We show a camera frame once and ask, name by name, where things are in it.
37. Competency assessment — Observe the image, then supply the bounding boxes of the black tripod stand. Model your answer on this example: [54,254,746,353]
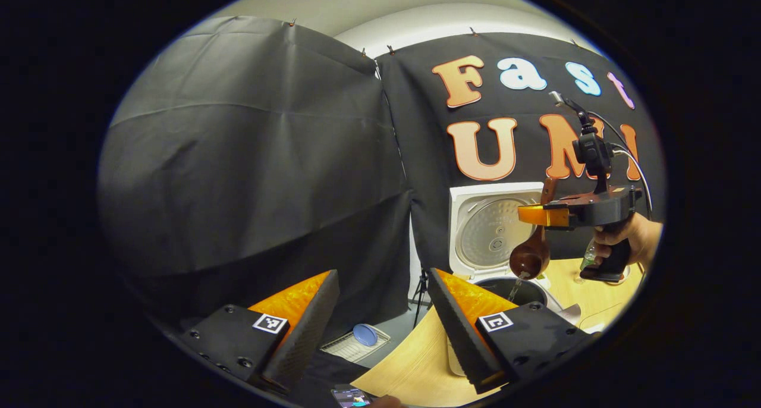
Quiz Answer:
[413,269,430,328]

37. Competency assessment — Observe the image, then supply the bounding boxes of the black smartphone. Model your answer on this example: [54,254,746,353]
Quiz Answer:
[331,384,374,408]

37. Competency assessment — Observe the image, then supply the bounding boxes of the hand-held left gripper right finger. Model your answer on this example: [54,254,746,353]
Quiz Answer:
[427,268,598,395]

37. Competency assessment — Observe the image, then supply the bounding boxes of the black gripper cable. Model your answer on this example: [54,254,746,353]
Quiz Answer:
[589,111,653,214]

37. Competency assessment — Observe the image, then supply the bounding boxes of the white rice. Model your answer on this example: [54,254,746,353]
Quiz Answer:
[508,271,530,302]

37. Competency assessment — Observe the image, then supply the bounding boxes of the white rice cooker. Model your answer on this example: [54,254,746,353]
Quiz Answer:
[449,182,580,325]

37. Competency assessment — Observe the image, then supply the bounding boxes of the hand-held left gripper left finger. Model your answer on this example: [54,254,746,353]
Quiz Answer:
[178,269,341,395]

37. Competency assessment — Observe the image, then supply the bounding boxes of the brown wooden spoon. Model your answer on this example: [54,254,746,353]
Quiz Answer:
[510,178,559,280]

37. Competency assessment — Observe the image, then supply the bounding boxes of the white ribbed tray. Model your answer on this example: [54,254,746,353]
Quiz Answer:
[321,324,391,362]

